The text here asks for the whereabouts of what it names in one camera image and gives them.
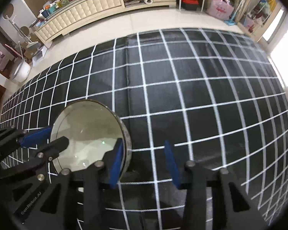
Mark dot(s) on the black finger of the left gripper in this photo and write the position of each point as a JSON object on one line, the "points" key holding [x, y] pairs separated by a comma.
{"points": [[24, 172], [12, 138]]}

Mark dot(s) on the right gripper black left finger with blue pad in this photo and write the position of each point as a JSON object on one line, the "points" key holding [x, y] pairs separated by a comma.
{"points": [[53, 204]]}

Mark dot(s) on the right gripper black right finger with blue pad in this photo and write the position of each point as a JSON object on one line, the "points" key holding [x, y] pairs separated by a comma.
{"points": [[231, 206]]}

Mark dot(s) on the white floral ceramic bowl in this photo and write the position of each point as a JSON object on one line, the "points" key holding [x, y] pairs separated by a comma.
{"points": [[92, 130]]}

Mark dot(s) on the silver round basin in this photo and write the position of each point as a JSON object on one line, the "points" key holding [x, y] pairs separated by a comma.
{"points": [[21, 71]]}

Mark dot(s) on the black white grid tablecloth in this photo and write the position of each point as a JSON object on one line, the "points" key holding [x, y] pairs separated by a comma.
{"points": [[213, 94]]}

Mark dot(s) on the cream tufted TV cabinet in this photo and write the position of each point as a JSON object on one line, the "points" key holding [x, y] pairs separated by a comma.
{"points": [[79, 13]]}

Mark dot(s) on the pink shopping bag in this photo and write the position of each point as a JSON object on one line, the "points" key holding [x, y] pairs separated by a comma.
{"points": [[220, 9]]}

